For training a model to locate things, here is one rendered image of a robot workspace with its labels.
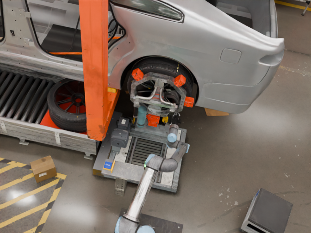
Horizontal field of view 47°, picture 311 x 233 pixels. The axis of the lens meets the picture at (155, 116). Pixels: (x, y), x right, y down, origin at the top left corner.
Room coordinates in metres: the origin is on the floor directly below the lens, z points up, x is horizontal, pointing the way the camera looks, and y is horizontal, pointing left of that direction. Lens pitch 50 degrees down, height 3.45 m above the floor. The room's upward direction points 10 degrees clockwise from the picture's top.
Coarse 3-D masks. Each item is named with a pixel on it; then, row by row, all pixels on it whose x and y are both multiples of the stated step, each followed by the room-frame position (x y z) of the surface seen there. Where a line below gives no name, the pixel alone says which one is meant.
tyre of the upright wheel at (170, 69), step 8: (144, 56) 2.67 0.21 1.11; (136, 64) 2.62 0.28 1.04; (144, 64) 2.55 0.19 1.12; (152, 64) 2.52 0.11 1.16; (160, 64) 2.52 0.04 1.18; (168, 64) 2.54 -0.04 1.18; (176, 64) 2.59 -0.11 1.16; (144, 72) 2.49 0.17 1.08; (160, 72) 2.48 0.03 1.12; (168, 72) 2.47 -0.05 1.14; (176, 72) 2.48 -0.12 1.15; (184, 72) 2.55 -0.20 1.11; (128, 80) 2.50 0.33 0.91; (192, 80) 2.59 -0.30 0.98; (128, 88) 2.49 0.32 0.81; (184, 88) 2.46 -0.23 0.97; (192, 88) 2.53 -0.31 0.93
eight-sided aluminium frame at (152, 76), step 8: (152, 72) 2.46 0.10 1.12; (136, 80) 2.45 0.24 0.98; (144, 80) 2.40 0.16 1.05; (160, 80) 2.39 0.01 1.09; (168, 80) 2.39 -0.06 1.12; (176, 88) 2.38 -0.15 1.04; (184, 96) 2.38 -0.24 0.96; (144, 104) 2.46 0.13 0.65; (152, 112) 2.40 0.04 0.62; (160, 112) 2.43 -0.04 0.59; (168, 112) 2.39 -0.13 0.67; (176, 112) 2.38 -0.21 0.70
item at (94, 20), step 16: (80, 0) 2.00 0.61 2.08; (96, 0) 2.00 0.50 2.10; (80, 16) 2.00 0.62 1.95; (96, 16) 2.00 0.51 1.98; (96, 32) 2.00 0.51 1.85; (96, 48) 2.00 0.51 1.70; (96, 64) 2.00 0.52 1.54; (96, 80) 2.00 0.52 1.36; (96, 96) 2.00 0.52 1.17; (96, 112) 2.00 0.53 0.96; (96, 128) 2.00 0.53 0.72
